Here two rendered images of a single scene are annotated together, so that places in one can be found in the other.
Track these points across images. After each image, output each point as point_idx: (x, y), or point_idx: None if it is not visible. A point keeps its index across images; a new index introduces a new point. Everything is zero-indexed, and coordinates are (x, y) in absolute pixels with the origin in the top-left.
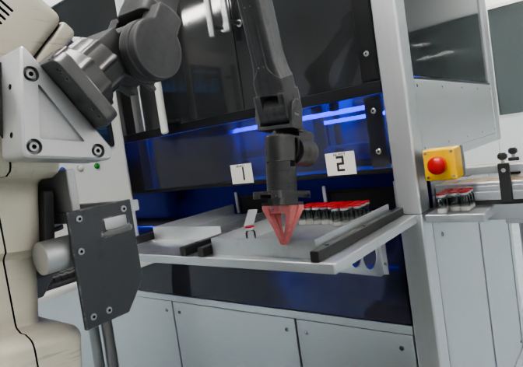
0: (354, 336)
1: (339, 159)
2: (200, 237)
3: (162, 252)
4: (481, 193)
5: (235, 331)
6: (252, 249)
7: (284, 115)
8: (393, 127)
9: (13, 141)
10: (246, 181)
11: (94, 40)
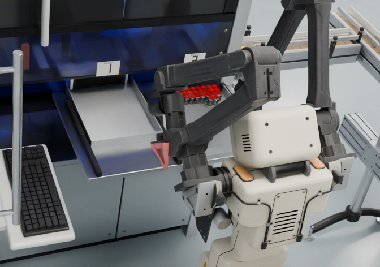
0: None
1: (194, 57)
2: (142, 140)
3: (150, 164)
4: None
5: (65, 179)
6: (225, 150)
7: None
8: (233, 40)
9: (341, 185)
10: (111, 73)
11: (337, 133)
